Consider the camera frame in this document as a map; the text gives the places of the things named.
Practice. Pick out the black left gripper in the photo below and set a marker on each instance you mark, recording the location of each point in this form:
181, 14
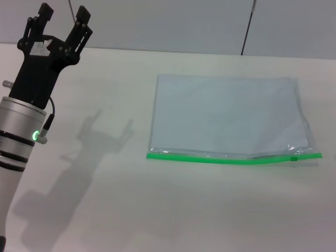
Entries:
34, 76

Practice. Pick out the clear document bag green zipper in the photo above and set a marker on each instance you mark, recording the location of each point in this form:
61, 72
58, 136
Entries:
223, 115

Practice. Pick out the silver metal knob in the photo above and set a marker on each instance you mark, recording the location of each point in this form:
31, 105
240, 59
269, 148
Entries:
6, 84

